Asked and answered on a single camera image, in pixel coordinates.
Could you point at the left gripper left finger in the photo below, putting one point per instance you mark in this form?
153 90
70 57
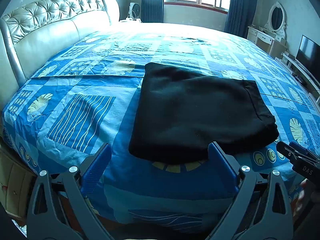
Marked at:
46 217

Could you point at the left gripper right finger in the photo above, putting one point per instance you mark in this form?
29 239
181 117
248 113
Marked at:
259 210

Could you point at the black pants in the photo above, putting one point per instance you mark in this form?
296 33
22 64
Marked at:
181 112

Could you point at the person's right hand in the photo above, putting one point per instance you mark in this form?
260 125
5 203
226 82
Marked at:
303 199

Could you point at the wooden bedside cabinet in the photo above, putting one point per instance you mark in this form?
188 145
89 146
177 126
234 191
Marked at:
16 181

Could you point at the white TV stand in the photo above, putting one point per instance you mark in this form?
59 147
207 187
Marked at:
304 78

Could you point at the black flat television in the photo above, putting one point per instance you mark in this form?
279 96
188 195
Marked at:
308 56

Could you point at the white dressing table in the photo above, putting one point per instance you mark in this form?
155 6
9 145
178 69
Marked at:
271 43

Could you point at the blue patterned bed sheet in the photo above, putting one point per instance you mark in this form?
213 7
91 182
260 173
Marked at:
87 94

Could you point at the oval white framed mirror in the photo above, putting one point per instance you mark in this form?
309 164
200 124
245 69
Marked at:
276 22

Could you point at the dark blue right curtain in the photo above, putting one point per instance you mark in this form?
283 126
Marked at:
239 17

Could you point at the dark blue curtain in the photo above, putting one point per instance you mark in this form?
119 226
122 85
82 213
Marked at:
239 17
152 11

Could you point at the cream tufted leather headboard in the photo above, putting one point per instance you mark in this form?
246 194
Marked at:
33 33

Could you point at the dark blue left curtain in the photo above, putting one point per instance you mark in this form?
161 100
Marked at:
152 11

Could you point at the white floor fan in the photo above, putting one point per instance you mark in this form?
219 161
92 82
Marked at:
134 12

